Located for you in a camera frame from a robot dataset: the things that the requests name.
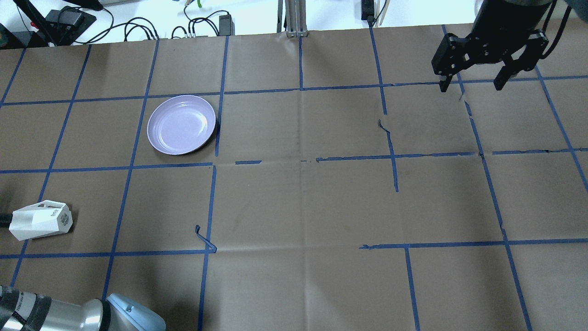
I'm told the white faceted cup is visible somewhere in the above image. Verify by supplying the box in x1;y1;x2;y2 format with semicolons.
9;200;73;241

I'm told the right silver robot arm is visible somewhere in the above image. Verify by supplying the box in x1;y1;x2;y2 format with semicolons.
432;0;587;92

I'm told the lavender round plate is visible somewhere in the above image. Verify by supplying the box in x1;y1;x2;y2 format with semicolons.
146;96;217;155

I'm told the black power brick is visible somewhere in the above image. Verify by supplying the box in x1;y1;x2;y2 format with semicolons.
45;6;96;46

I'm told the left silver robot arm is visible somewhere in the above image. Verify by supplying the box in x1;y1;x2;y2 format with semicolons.
1;286;166;331

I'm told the aluminium frame post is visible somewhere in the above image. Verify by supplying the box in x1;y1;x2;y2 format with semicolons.
277;0;308;38

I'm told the black power adapter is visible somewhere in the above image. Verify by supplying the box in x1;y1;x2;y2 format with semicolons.
218;13;235;36

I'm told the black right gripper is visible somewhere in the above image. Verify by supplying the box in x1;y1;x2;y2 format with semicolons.
431;23;549;92

